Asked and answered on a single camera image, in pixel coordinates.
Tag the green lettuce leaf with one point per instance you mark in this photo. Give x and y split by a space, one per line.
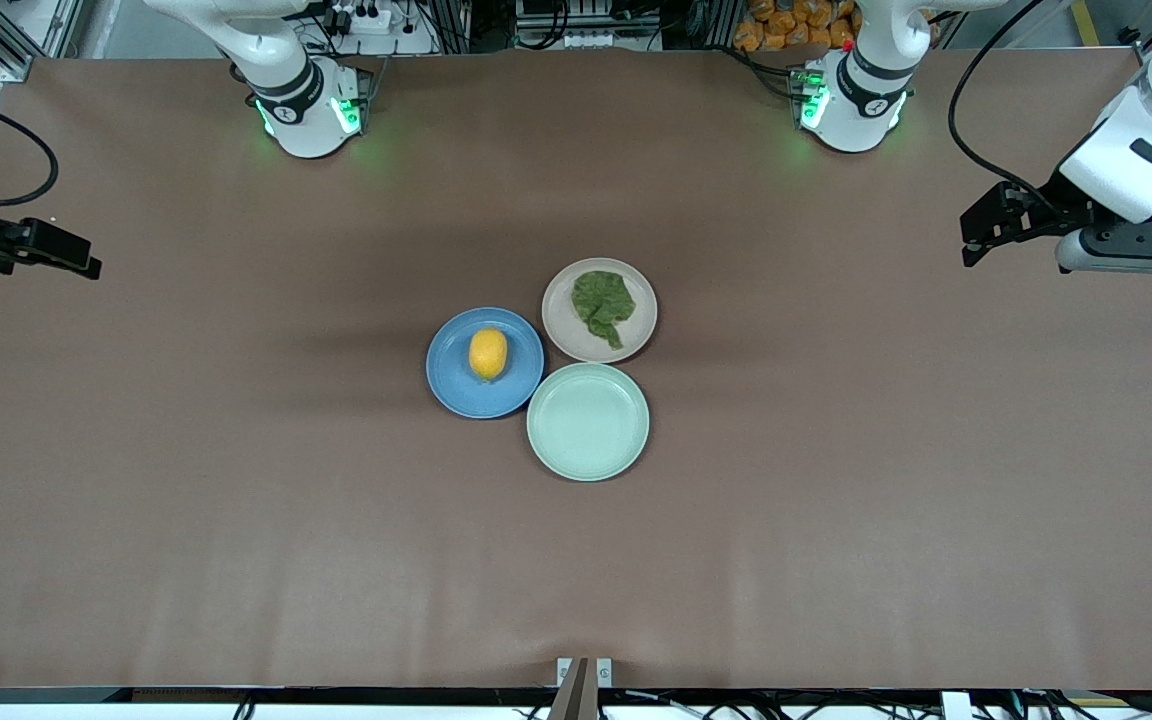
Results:
603 300

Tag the small yellow lemon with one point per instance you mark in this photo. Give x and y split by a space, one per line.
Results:
488 354

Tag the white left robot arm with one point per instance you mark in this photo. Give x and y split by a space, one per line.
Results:
861 100

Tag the net bag of oranges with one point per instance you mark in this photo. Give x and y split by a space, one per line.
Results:
786 25

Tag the beige round plate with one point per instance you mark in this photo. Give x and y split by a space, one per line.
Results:
642 320

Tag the white power strip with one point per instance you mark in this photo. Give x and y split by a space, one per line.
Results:
361 15

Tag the blue round plate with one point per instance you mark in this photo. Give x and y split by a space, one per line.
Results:
456 388

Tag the pale green round plate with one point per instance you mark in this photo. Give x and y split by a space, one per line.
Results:
588 422

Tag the silver table edge bracket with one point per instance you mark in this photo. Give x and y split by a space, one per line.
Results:
563 668

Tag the camera mounting pole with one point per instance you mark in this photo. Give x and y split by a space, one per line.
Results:
576 702

